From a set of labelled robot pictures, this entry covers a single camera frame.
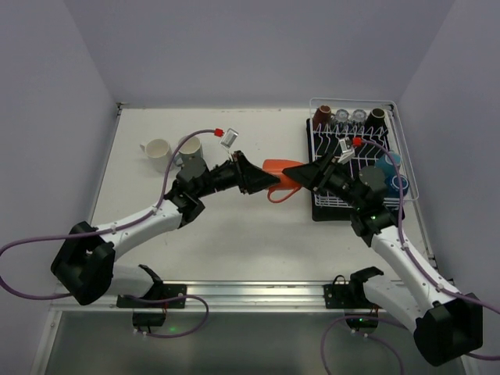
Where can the orange mug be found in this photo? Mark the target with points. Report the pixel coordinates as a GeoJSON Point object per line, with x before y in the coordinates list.
{"type": "Point", "coordinates": [276, 167]}

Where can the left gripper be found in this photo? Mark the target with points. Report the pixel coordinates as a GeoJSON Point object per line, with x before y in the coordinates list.
{"type": "Point", "coordinates": [239, 170]}

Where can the black drip tray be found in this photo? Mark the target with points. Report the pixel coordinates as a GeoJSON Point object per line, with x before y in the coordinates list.
{"type": "Point", "coordinates": [324, 140]}

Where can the black mug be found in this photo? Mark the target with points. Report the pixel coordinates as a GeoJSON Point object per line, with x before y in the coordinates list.
{"type": "Point", "coordinates": [376, 118]}

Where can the clear glass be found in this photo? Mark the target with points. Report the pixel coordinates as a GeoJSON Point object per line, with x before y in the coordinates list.
{"type": "Point", "coordinates": [358, 117]}
{"type": "Point", "coordinates": [340, 118]}

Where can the light blue square mug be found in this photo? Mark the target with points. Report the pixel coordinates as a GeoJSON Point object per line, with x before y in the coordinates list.
{"type": "Point", "coordinates": [389, 163]}

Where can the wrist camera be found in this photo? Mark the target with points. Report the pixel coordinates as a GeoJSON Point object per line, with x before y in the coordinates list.
{"type": "Point", "coordinates": [347, 150]}
{"type": "Point", "coordinates": [228, 138]}

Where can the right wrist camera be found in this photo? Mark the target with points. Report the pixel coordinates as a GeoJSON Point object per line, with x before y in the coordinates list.
{"type": "Point", "coordinates": [347, 150]}

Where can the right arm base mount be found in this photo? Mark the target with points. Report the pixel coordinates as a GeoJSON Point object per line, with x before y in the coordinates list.
{"type": "Point", "coordinates": [348, 294]}

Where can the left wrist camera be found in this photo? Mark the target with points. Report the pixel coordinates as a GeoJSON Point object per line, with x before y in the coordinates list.
{"type": "Point", "coordinates": [228, 138]}

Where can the brown mug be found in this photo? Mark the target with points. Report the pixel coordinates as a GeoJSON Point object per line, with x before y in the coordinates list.
{"type": "Point", "coordinates": [321, 116]}

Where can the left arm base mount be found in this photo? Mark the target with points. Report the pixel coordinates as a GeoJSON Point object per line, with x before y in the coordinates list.
{"type": "Point", "coordinates": [156, 301]}

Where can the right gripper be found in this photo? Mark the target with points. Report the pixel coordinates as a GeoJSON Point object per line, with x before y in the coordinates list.
{"type": "Point", "coordinates": [326, 174]}

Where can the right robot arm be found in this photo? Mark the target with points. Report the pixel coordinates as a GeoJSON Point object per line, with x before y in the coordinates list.
{"type": "Point", "coordinates": [444, 323]}

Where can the clear glass left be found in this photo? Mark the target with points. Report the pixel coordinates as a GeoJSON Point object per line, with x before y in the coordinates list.
{"type": "Point", "coordinates": [340, 118]}

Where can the dark blue mug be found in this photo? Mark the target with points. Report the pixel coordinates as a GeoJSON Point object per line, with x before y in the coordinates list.
{"type": "Point", "coordinates": [395, 184]}

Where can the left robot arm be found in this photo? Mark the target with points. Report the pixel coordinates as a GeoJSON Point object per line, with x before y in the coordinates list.
{"type": "Point", "coordinates": [86, 263]}

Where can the aluminium rail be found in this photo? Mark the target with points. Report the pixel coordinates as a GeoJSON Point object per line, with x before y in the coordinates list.
{"type": "Point", "coordinates": [261, 297]}

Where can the clear glass right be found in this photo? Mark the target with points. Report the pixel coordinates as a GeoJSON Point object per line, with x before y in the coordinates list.
{"type": "Point", "coordinates": [358, 117]}

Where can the grey-blue mug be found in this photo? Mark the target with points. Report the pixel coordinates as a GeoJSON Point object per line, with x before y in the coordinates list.
{"type": "Point", "coordinates": [189, 147]}

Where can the white mug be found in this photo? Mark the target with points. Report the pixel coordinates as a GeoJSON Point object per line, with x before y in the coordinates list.
{"type": "Point", "coordinates": [159, 153]}

